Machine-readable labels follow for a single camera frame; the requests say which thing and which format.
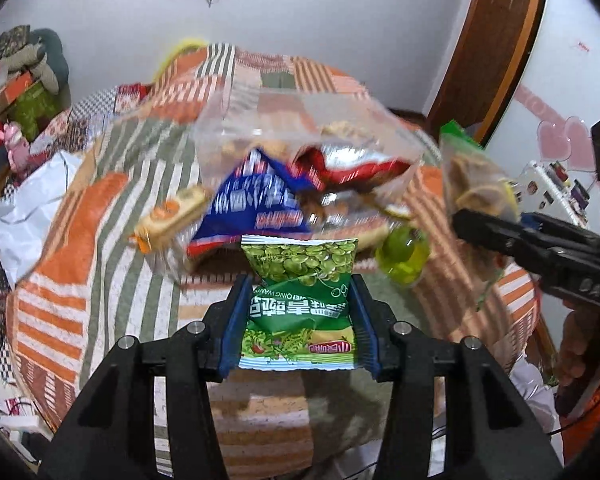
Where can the yellow object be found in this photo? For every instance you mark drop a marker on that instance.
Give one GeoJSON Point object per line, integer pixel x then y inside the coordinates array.
{"type": "Point", "coordinates": [180, 50]}

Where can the clear plastic container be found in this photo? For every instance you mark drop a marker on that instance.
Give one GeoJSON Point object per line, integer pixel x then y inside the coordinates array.
{"type": "Point", "coordinates": [260, 110]}

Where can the green jelly cup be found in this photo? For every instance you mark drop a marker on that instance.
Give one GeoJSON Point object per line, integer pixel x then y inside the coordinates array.
{"type": "Point", "coordinates": [402, 255]}

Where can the person's right hand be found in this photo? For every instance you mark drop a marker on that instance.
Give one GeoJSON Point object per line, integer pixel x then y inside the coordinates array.
{"type": "Point", "coordinates": [577, 350]}

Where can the green pea snack packet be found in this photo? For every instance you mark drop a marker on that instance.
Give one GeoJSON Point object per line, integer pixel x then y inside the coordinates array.
{"type": "Point", "coordinates": [300, 270]}

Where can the orange cracker packet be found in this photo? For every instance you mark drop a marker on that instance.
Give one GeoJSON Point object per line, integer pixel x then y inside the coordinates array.
{"type": "Point", "coordinates": [172, 212]}

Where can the white plastic bag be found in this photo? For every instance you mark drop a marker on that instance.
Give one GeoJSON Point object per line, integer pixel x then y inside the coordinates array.
{"type": "Point", "coordinates": [25, 210]}

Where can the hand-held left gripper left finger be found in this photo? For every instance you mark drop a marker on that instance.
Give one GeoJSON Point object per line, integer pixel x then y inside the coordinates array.
{"type": "Point", "coordinates": [237, 320]}

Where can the red snack packet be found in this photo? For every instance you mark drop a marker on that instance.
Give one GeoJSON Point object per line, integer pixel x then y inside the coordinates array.
{"type": "Point", "coordinates": [350, 165]}

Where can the orange box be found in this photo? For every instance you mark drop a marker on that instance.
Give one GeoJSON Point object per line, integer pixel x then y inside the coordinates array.
{"type": "Point", "coordinates": [12, 92]}

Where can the dark teal cushion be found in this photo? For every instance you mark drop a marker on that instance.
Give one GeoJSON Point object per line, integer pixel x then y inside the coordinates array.
{"type": "Point", "coordinates": [57, 60]}

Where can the patchwork striped blanket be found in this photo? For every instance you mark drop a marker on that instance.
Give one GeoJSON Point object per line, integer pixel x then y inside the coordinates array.
{"type": "Point", "coordinates": [105, 260]}

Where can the pink heart sticker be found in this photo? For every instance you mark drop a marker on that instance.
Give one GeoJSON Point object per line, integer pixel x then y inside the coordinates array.
{"type": "Point", "coordinates": [565, 145]}

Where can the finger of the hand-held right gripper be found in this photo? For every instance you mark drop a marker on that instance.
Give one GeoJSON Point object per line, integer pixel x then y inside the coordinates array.
{"type": "Point", "coordinates": [490, 232]}
{"type": "Point", "coordinates": [570, 235]}

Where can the blue snack packet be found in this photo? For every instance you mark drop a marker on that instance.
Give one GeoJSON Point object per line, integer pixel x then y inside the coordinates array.
{"type": "Point", "coordinates": [250, 200]}

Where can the brown wooden door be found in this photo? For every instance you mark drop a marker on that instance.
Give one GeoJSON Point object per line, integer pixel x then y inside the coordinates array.
{"type": "Point", "coordinates": [490, 40]}

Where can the clear cracker bag green top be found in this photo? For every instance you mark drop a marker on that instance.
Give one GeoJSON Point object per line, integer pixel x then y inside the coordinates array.
{"type": "Point", "coordinates": [472, 180]}

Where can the pink toy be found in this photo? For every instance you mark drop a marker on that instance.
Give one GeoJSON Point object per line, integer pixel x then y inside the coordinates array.
{"type": "Point", "coordinates": [15, 145]}

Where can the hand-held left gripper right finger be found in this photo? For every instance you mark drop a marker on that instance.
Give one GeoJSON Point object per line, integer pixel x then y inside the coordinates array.
{"type": "Point", "coordinates": [362, 320]}

